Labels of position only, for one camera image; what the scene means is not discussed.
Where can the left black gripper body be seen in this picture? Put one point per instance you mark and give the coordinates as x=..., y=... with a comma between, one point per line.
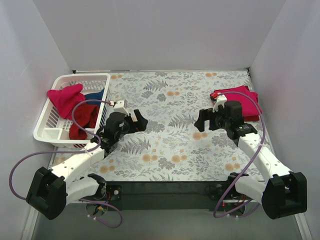
x=132, y=122

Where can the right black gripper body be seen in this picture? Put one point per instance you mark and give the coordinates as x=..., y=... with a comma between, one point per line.
x=210, y=120

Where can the bright pink t shirt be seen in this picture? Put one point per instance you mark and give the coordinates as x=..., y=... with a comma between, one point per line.
x=244, y=89

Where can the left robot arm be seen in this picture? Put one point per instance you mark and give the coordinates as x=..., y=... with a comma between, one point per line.
x=51, y=190

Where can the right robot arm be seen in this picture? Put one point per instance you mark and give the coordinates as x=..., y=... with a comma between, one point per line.
x=285, y=192

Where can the folded dark red t shirt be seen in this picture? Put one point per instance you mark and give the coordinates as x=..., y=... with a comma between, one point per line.
x=249, y=111

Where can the dark red crumpled t shirt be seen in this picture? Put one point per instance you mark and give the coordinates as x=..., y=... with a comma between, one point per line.
x=86, y=116

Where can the blue t shirt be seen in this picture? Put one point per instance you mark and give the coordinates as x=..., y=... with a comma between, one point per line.
x=95, y=95

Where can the floral patterned table mat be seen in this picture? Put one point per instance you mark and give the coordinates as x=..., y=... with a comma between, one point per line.
x=171, y=148

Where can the pink t shirt in basket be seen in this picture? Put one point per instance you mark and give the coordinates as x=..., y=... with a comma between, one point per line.
x=66, y=99

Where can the white plastic laundry basket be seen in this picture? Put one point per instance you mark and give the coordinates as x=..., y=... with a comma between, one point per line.
x=53, y=129

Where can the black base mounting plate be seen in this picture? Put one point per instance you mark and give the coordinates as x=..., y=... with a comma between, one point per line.
x=165, y=195

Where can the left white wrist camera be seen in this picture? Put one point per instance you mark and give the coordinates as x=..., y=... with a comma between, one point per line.
x=120, y=106

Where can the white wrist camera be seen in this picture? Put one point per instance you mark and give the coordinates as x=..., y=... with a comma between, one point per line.
x=120, y=106
x=219, y=100

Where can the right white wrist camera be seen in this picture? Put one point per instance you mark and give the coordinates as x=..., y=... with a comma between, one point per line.
x=219, y=100

